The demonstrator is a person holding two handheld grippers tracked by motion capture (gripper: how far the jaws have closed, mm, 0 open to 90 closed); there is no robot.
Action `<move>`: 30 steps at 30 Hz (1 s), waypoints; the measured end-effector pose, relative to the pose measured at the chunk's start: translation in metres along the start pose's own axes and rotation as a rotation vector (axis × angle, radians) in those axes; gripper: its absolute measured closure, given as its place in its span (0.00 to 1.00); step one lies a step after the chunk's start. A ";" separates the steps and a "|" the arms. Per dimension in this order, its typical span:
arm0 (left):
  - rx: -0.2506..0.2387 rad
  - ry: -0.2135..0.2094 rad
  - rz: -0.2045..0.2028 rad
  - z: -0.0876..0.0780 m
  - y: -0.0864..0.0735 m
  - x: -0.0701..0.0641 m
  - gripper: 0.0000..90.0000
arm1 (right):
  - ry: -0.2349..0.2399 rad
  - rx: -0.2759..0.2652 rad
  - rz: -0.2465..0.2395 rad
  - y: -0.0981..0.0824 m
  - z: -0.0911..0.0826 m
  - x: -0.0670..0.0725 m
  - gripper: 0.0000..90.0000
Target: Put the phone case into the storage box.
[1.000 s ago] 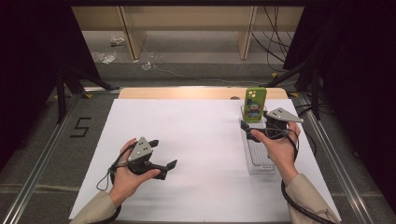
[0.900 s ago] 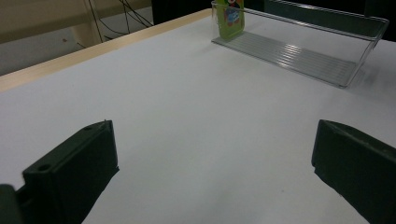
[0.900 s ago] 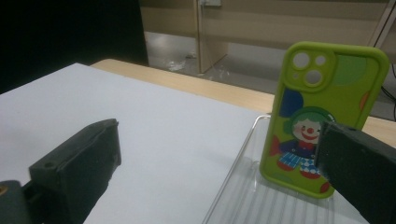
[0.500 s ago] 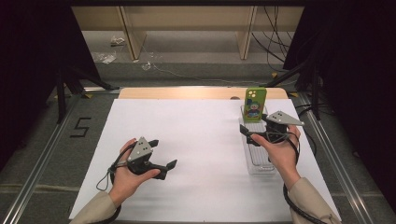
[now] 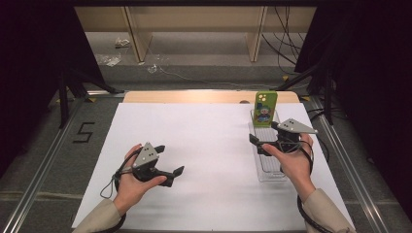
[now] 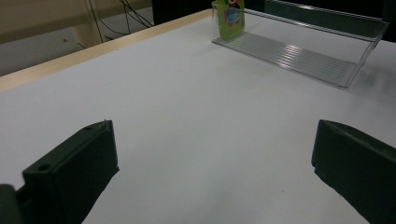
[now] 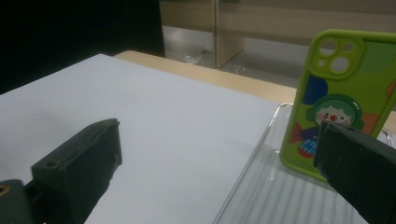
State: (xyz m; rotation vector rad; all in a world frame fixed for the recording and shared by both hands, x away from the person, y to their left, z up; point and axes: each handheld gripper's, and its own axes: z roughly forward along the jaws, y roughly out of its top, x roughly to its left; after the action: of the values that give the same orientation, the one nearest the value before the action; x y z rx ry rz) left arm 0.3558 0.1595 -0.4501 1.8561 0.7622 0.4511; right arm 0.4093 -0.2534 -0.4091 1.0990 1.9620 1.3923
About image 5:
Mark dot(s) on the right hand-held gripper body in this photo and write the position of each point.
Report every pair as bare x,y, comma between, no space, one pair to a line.
293,126

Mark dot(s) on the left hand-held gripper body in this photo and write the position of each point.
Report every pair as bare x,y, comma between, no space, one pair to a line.
145,158

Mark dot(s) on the green clown phone case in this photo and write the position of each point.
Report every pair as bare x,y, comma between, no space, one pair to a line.
265,110

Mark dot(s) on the clear plastic slotted rack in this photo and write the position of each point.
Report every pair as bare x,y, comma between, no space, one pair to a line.
272,161

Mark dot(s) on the person's left hand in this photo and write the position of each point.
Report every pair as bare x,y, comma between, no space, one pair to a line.
132,191

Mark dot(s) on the person's right hand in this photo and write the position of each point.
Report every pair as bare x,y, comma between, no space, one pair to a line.
294,168

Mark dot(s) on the black metal stand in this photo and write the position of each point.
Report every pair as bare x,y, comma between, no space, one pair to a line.
63,103
328,97

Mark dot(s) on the light wooden table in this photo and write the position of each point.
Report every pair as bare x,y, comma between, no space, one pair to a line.
194,96

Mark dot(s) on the crumpled clear plastic wrapper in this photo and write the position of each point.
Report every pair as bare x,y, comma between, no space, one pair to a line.
121,42
152,68
110,60

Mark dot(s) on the black curtain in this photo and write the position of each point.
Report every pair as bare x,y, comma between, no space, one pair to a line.
372,81
32,81

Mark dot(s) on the beige wooden shelf unit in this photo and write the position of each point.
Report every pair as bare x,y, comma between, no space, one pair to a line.
194,19

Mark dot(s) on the metal floor rail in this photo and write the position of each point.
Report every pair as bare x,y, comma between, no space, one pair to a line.
29,191
349,168

